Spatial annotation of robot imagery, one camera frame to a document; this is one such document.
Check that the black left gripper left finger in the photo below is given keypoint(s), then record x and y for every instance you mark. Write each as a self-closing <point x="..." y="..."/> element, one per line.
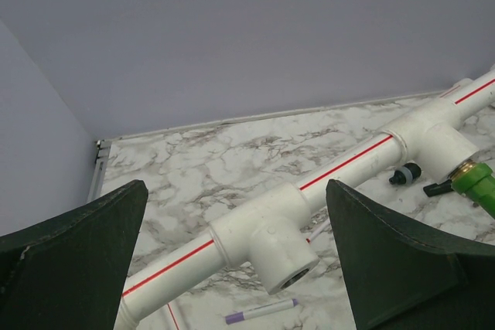
<point x="69" y="271"/>

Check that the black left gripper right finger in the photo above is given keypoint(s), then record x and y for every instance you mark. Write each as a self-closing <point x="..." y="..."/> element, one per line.
<point x="403" y="274"/>

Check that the green water faucet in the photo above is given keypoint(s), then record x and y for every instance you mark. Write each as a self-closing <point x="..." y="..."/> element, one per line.
<point x="477" y="187"/>

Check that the white PVC pipe frame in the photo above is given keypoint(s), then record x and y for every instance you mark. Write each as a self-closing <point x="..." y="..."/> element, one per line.
<point x="266" y="231"/>

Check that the black orange highlighter marker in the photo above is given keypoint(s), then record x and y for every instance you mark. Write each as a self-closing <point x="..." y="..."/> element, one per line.
<point x="437" y="189"/>

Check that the red capped white marker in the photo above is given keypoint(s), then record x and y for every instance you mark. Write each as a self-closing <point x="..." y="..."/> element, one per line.
<point x="318" y="230"/>

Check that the purple capped white marker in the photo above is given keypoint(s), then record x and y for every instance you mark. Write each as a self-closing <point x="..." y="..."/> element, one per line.
<point x="260" y="311"/>

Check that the black grey hose connector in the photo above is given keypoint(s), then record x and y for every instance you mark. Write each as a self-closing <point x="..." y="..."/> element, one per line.
<point x="406" y="174"/>

